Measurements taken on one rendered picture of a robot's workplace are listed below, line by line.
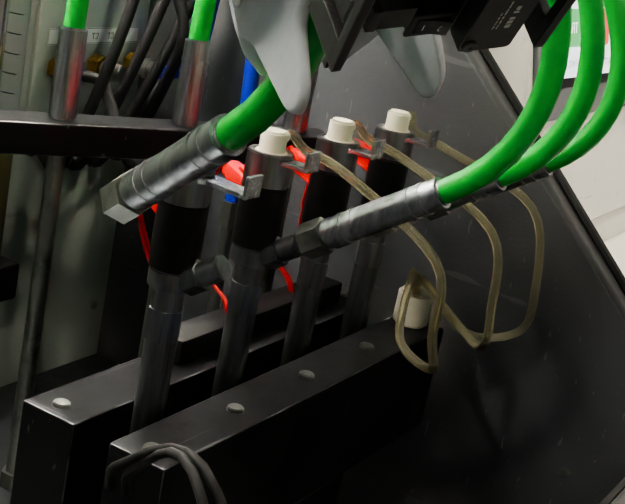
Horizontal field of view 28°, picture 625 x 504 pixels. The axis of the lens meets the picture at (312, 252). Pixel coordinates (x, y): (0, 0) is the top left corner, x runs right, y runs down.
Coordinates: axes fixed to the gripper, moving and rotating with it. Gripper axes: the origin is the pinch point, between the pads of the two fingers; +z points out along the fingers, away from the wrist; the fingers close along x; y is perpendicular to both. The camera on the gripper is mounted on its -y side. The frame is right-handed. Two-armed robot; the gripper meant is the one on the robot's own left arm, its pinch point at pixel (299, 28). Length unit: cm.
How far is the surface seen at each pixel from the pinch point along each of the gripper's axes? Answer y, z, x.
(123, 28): -26.6, 38.6, 4.5
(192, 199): -3.4, 20.3, 0.4
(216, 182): -3.7, 19.3, 1.5
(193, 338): -0.7, 34.4, 2.2
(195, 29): -20.9, 30.9, 7.1
